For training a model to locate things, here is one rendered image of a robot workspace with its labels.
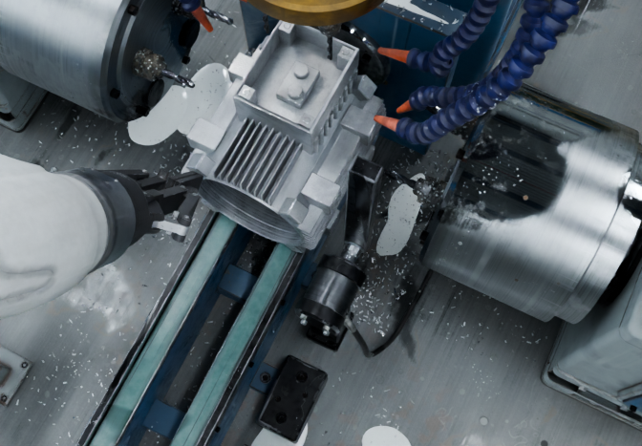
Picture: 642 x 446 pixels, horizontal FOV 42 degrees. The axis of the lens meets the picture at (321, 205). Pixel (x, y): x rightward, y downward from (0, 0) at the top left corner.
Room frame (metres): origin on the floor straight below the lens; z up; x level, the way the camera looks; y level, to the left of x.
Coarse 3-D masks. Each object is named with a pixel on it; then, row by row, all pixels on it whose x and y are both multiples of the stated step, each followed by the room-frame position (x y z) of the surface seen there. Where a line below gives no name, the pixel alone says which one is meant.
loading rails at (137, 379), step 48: (192, 240) 0.32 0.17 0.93; (240, 240) 0.34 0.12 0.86; (192, 288) 0.25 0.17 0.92; (240, 288) 0.27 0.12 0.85; (288, 288) 0.25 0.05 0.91; (144, 336) 0.19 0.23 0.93; (192, 336) 0.21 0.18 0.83; (240, 336) 0.19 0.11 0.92; (144, 384) 0.13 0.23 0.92; (240, 384) 0.13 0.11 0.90; (96, 432) 0.07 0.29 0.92; (144, 432) 0.08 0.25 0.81; (192, 432) 0.07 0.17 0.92
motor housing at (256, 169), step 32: (352, 96) 0.45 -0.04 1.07; (224, 128) 0.42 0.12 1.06; (256, 128) 0.40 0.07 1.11; (224, 160) 0.36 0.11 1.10; (256, 160) 0.36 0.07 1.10; (288, 160) 0.36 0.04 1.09; (320, 160) 0.37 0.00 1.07; (352, 160) 0.38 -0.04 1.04; (224, 192) 0.37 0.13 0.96; (256, 192) 0.32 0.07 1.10; (288, 192) 0.33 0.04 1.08; (256, 224) 0.33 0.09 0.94; (288, 224) 0.33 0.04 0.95; (320, 224) 0.30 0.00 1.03
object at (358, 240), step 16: (368, 160) 0.30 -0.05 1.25; (352, 176) 0.28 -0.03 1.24; (368, 176) 0.28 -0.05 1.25; (352, 192) 0.28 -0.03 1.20; (368, 192) 0.27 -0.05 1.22; (352, 208) 0.28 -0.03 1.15; (368, 208) 0.27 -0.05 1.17; (352, 224) 0.28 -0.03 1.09; (368, 224) 0.27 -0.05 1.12; (352, 240) 0.28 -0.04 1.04; (368, 240) 0.28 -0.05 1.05
